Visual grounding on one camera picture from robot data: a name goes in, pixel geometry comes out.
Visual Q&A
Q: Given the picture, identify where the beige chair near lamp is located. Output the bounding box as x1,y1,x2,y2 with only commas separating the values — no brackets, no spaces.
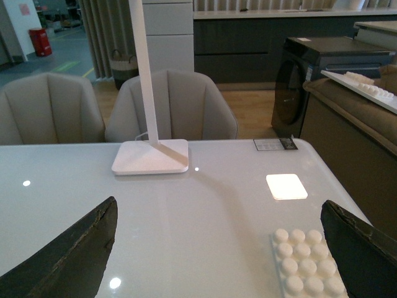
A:
105,70,238,143

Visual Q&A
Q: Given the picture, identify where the dark kitchen counter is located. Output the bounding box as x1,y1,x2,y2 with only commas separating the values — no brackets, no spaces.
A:
194,9,396,83

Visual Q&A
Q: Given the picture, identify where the black and white label card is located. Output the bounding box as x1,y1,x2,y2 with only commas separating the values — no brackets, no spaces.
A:
253,138,298,151

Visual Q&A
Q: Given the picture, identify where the black washing machine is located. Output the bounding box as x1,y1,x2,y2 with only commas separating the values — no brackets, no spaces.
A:
270,35,397,138

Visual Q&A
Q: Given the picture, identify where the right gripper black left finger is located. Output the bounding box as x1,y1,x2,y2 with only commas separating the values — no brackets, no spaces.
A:
1,196,118,297

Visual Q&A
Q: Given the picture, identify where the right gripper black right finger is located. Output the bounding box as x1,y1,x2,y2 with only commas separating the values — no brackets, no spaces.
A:
321,200,396,297

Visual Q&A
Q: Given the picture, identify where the brown sofa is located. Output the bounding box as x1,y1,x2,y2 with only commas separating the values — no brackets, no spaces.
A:
300,78,396,238

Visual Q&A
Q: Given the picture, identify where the grey pleated curtain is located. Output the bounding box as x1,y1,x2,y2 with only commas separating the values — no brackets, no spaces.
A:
79,0,135,78

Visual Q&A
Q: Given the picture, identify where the white desk lamp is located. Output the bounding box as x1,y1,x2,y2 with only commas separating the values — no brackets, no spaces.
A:
112,1,189,176

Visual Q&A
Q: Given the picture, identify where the beige chair far left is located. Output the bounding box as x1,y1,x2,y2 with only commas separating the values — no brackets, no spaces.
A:
1,73,105,145

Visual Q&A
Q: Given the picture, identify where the white drawer cabinet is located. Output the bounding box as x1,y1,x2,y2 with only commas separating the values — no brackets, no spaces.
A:
143,1,194,71

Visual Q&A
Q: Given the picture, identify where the woven basket with handles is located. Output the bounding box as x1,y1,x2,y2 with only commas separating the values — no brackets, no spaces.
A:
109,49,139,90

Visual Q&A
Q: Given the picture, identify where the white tray with pieces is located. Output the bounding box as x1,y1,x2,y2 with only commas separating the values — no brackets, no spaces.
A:
321,70,396,114

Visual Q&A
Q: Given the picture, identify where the white studded base plate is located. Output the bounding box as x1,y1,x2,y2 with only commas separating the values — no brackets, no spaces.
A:
270,228,348,297

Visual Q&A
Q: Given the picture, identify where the red bin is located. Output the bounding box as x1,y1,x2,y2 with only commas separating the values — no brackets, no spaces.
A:
29,28,52,56

